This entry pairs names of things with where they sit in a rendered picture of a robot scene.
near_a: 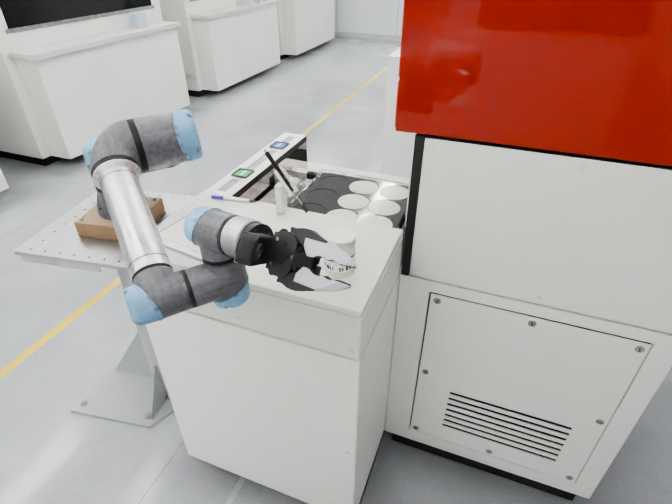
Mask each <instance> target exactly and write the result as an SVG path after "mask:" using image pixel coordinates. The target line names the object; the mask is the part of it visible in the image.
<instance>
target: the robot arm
mask: <svg viewBox="0 0 672 504"><path fill-rule="evenodd" d="M83 155H84V158H85V164H86V165H87V167H88V169H89V172H90V175H91V177H92V180H93V183H94V185H95V188H96V191H97V211H98V213H99V216H100V217H101V218H103V219H106V220H112V223H113V226H114V229H115V232H116V235H117V238H118V241H119V244H120V247H121V250H122V253H123V256H124V259H125V262H126V265H127V268H128V271H129V274H130V277H131V280H132V283H133V284H132V285H131V286H129V287H127V288H125V289H124V291H123V294H124V298H125V301H126V304H127V307H128V310H129V313H130V315H131V318H132V320H133V322H134V323H135V324H136V325H139V326H141V325H145V324H150V323H153V322H157V321H162V320H163V319H164V318H167V317H170V316H173V315H176V314H178V313H181V312H184V311H187V310H190V309H193V308H195V307H199V306H202V305H205V304H208V303H211V302H214V304H215V305H216V306H217V307H219V308H223V309H227V308H229V307H231V308H235V307H238V306H240V305H242V304H243V303H245V302H246V301H247V299H248V298H249V296H250V287H249V275H248V273H247V270H246V266H256V265H261V264H266V266H265V268H267V269H268V271H269V275H273V276H277V277H278V278H277V282H279V283H282V284H283V285H284V286H285V287H286V288H288V289H290V290H293V291H317V292H337V291H342V290H346V289H348V288H351V284H349V283H346V282H344V281H341V280H335V279H334V280H333V279H331V278H330V277H329V276H324V275H320V272H321V268H322V267H321V266H318V265H319V263H320V259H321V258H322V257H323V258H324V259H326V260H327V261H333V262H336V263H338V264H339V265H342V266H347V267H351V268H357V265H356V264H355V262H354V261H353V259H352V258H351V257H350V254H348V253H346V252H344V251H343V250H342V249H340V248H339V247H338V246H336V245H335V244H333V243H331V242H328V241H327V240H325V239H324V238H323V237H322V236H321V235H320V234H319V233H318V232H316V231H314V230H311V229H307V228H295V227H291V230H290V232H289V231H288V229H284V228H282V229H281V230H280V231H279V232H276V231H275V234H273V231H272V229H271V228H270V227H269V226H268V225H266V224H263V223H262V222H260V221H258V220H255V219H251V218H248V217H244V216H239V215H236V214H233V213H229V212H226V211H223V210H221V209H219V208H211V207H206V206H200V207H196V208H195V209H193V210H192V211H190V212H189V214H188V215H187V217H186V219H185V221H184V227H183V228H184V234H185V236H186V238H187V239H188V240H189V241H190V242H192V243H193V244H194V245H196V246H199V248H200V252H201V256H202V260H203V264H200V265H196V266H193V267H190V268H187V269H183V270H179V271H176V272H174V270H173V268H172V265H171V263H170V260H169V257H168V255H167V252H166V250H165V247H164V244H163V242H162V239H161V236H160V234H159V231H158V228H157V226H156V223H155V221H154V218H153V215H152V213H151V210H150V207H149V205H148V200H147V197H146V195H145V194H144V192H143V189H142V186H141V184H140V179H141V174H144V173H149V172H153V171H158V170H162V169H167V168H173V167H175V166H178V165H180V163H183V162H188V161H195V160H196V159H199V158H201V157H202V156H203V151H202V146H201V142H200V138H199V135H198V131H197V128H196V125H195V122H194V119H193V116H192V114H191V112H190V111H189V110H187V109H184V110H178V109H177V110H174V111H171V112H166V113H160V114H155V115H149V116H144V117H138V118H133V119H127V120H121V121H118V122H115V123H113V124H111V125H110V126H108V127H107V128H106V129H104V130H103V132H102V133H101V134H100V135H99V136H98V137H96V138H94V139H92V140H90V141H89V142H87V143H86V144H85V145H84V147H83ZM317 264H318V265H317Z"/></svg>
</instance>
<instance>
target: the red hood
mask: <svg viewBox="0 0 672 504"><path fill-rule="evenodd" d="M398 77H399V81H398V87H397V101H396V114H395V127H396V128H395V130H396V131H401V132H409V133H419V134H427V135H434V136H442V137H450V138H457V139H465V140H473V141H480V142H488V143H496V144H504V145H511V146H519V147H527V148H534V149H542V150H550V151H557V152H565V153H573V154H580V155H588V156H596V157H603V158H611V159H619V160H626V161H634V162H642V163H649V164H657V165H665V166H672V0H404V8H403V22H402V35H401V48H400V61H399V75H398Z"/></svg>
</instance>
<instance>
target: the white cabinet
mask: <svg viewBox="0 0 672 504"><path fill-rule="evenodd" d="M399 280H400V274H399V275H398V277H397V279H396V281H395V284H394V286H393V288H392V290H391V292H390V295H389V297H388V299H387V301H386V304H385V306H384V308H383V310H382V313H381V315H380V317H379V319H378V321H377V324H376V326H375V328H374V330H373V333H372V335H371V337H370V339H369V342H368V344H367V346H366V348H365V350H364V353H363V355H362V357H361V359H360V360H356V359H353V358H349V357H346V356H342V355H339V354H336V353H332V352H329V351H325V350H322V349H318V348H315V347H312V346H308V345H305V344H301V343H298V342H295V341H291V340H288V339H284V338H281V337H277V336H274V335H271V334H267V333H264V332H260V331H257V330H254V329H250V328H247V327H243V326H240V325H236V324H233V323H230V322H226V321H223V320H219V319H216V318H213V317H209V316H206V315H202V314H199V313H195V312H192V311H189V310H187V311H184V312H181V313H178V314H176V315H173V316H170V317H167V318H164V319H163V320H162V321H157V322H153V323H150V324H146V327H147V330H148V333H149V336H150V339H151V342H152V345H153V349H154V352H155V355H156V358H157V361H158V364H159V367H160V370H161V373H162V376H163V379H164V382H165V385H166V388H167V391H168V394H169V397H170V400H171V403H172V406H173V409H174V413H175V416H176V419H177V422H178V425H179V428H180V431H181V434H182V437H183V440H184V443H185V446H186V449H187V452H188V455H190V456H193V457H195V458H198V459H200V460H203V461H205V462H207V463H209V464H212V465H214V466H217V467H219V468H222V469H224V470H227V471H229V472H232V473H234V474H236V475H239V476H241V477H244V478H246V479H249V480H251V481H254V482H256V483H259V484H261V485H264V486H266V487H268V488H271V489H273V490H276V491H278V492H281V493H283V494H286V495H288V496H291V497H293V498H296V499H298V500H300V501H303V502H305V503H308V504H361V501H362V498H363V495H364V492H365V489H366V486H367V483H368V480H369V477H370V474H371V471H372V468H373V465H374V462H375V459H376V456H377V453H378V450H379V447H380V444H381V441H382V438H383V435H384V432H385V430H384V426H385V416H386V407H387V397H388V387H389V377H390V367H391V357H392V348H393V339H394V329H395V319H396V310H397V300H398V290H399Z"/></svg>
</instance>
